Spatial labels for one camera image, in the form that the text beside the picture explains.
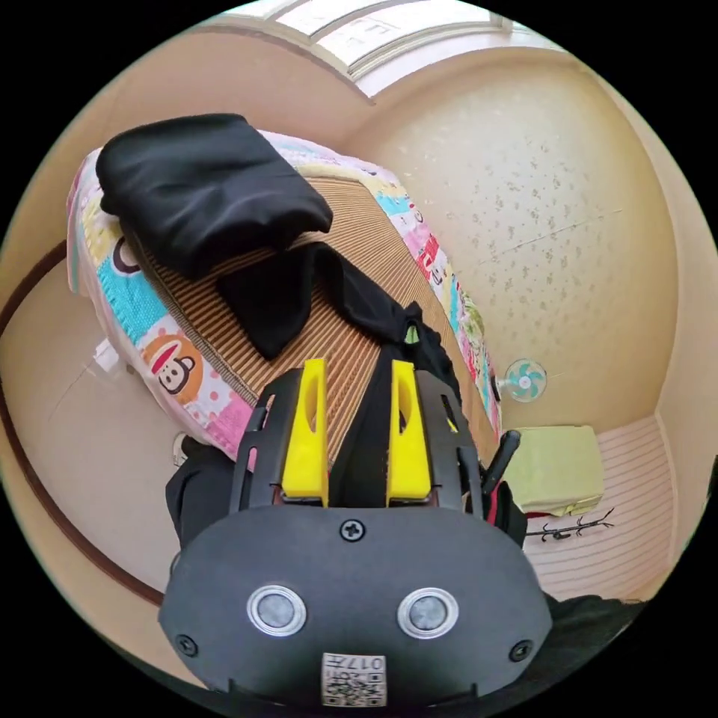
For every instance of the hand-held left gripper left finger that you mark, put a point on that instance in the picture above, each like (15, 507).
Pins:
(305, 449)

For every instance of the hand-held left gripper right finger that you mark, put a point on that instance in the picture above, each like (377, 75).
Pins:
(408, 449)

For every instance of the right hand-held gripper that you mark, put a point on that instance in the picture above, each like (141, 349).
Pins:
(507, 513)

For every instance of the black long sleeve shirt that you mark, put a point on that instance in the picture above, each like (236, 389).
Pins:
(359, 291)

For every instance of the pale green carton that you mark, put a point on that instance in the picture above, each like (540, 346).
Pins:
(555, 471)

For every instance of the black coat rack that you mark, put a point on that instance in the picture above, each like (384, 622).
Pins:
(572, 528)

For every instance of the person's body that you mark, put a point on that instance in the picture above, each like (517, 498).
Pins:
(199, 493)

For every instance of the small teal fan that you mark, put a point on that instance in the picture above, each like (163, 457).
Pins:
(525, 381)

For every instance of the bed with woven mat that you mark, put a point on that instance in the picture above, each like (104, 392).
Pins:
(359, 213)

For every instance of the pile of clothes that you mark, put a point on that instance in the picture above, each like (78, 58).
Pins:
(207, 191)

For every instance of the window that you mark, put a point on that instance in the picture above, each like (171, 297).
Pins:
(387, 33)

